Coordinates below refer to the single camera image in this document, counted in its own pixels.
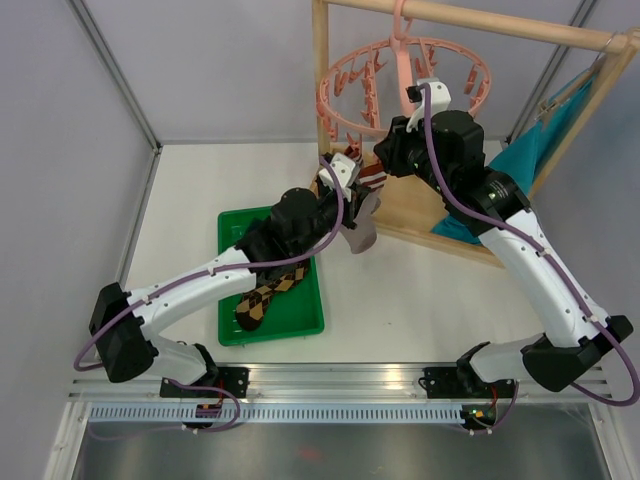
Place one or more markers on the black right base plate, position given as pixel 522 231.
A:
pixel 449 382

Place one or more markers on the grey sock red striped cuff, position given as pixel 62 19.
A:
pixel 358 160

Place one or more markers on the brown argyle sock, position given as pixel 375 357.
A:
pixel 251 310

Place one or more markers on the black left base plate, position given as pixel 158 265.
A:
pixel 234 380

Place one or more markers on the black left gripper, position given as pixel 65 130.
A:
pixel 359 192

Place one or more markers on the aluminium mounting rail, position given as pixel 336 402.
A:
pixel 289 382

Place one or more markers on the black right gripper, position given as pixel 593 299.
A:
pixel 392 150

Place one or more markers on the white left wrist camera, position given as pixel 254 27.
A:
pixel 340 174

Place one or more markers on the wooden hanging rack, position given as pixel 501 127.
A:
pixel 408 210

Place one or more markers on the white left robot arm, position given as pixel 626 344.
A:
pixel 126 326

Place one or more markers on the pink hanger clip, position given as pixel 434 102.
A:
pixel 354 148

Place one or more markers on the white slotted cable duct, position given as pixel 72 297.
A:
pixel 304 413

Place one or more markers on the teal cloth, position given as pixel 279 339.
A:
pixel 523 158

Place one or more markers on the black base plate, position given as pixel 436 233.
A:
pixel 234 380
pixel 449 382

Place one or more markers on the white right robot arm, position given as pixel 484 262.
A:
pixel 446 152

